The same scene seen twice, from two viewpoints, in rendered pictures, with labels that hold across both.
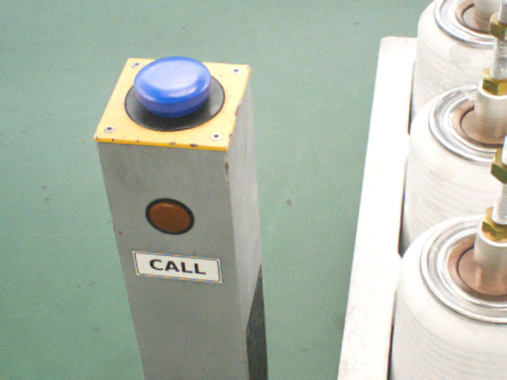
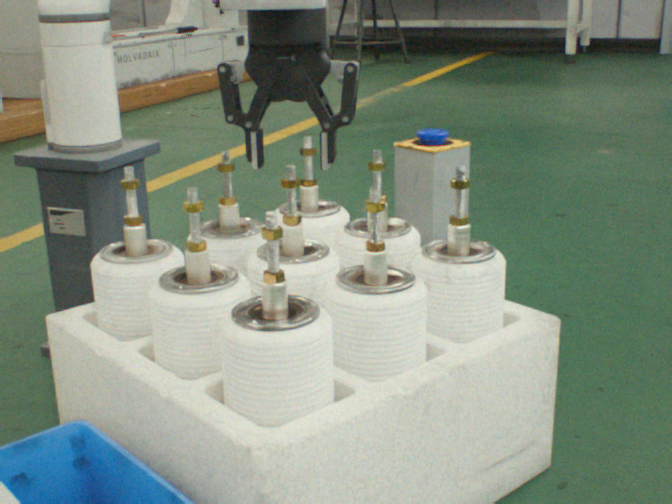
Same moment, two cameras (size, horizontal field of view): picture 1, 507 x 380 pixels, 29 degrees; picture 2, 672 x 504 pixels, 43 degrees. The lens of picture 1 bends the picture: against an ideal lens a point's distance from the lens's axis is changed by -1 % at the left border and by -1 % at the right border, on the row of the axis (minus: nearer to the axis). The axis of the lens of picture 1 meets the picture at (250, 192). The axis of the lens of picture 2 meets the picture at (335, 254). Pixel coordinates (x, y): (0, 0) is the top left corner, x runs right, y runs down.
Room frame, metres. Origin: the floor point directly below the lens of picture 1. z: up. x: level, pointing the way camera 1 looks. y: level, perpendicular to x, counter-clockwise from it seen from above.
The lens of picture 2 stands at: (0.96, -0.91, 0.53)
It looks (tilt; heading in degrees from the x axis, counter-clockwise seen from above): 18 degrees down; 126
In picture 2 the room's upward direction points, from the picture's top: 1 degrees counter-clockwise
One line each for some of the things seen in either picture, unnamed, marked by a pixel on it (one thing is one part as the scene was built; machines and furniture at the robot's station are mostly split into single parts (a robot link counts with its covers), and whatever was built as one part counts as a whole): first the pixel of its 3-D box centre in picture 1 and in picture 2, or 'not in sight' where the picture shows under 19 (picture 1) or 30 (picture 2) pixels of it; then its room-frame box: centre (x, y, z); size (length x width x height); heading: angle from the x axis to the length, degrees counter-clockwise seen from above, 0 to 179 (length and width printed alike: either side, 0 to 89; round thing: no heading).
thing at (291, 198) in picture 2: not in sight; (291, 202); (0.42, -0.26, 0.30); 0.01 x 0.01 x 0.08; 38
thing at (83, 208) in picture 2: not in sight; (100, 249); (-0.02, -0.17, 0.15); 0.15 x 0.15 x 0.30; 13
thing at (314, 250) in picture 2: not in sight; (293, 252); (0.42, -0.26, 0.25); 0.08 x 0.08 x 0.01
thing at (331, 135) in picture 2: not in sight; (338, 137); (0.47, -0.24, 0.37); 0.03 x 0.01 x 0.05; 27
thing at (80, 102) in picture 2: not in sight; (82, 85); (-0.02, -0.17, 0.39); 0.09 x 0.09 x 0.17; 13
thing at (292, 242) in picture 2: not in sight; (292, 240); (0.42, -0.26, 0.26); 0.02 x 0.02 x 0.03
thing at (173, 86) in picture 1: (173, 91); (432, 138); (0.41, 0.04, 0.32); 0.04 x 0.04 x 0.02
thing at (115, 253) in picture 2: not in sight; (137, 252); (0.29, -0.35, 0.25); 0.08 x 0.08 x 0.01
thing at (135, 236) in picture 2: not in sight; (135, 240); (0.29, -0.35, 0.26); 0.02 x 0.02 x 0.03
